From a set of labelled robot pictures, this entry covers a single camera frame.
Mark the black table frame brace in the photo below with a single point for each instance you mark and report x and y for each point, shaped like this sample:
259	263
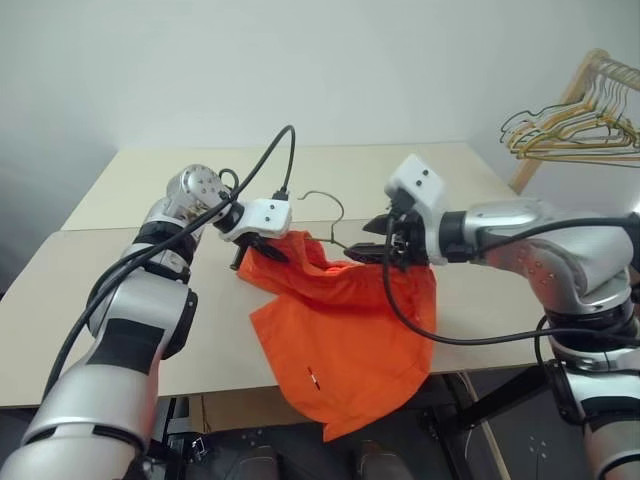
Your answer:
500	405

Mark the wooden clothes rack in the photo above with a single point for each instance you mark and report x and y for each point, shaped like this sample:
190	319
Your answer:
530	170

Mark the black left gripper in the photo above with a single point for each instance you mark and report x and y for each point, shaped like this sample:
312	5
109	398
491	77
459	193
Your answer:
252	242

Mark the orange shorts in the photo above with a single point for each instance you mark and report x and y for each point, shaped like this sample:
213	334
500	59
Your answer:
350	340

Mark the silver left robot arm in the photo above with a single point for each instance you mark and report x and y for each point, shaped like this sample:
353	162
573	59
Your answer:
125	310

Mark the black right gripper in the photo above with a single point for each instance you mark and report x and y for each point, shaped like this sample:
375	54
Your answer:
407	245

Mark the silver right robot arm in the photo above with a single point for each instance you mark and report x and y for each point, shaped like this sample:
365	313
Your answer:
550	245

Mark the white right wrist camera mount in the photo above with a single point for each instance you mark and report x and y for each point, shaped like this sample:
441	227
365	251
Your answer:
415	180

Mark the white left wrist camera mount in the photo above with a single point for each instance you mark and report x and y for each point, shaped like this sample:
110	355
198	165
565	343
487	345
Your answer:
265	215

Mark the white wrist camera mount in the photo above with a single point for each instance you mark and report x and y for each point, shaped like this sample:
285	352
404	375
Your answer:
415	180
265	215

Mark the brown cardboard box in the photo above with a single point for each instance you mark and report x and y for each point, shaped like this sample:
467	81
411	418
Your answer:
240	412

